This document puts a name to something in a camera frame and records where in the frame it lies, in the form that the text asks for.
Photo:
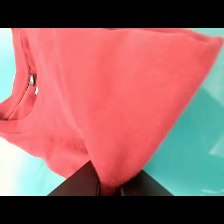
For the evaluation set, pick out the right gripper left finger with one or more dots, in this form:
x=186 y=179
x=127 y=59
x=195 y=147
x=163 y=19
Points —
x=83 y=181

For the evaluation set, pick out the red T-shirt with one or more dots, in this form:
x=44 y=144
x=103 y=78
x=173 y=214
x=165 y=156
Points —
x=113 y=100

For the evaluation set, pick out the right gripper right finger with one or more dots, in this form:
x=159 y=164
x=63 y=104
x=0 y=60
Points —
x=145 y=185

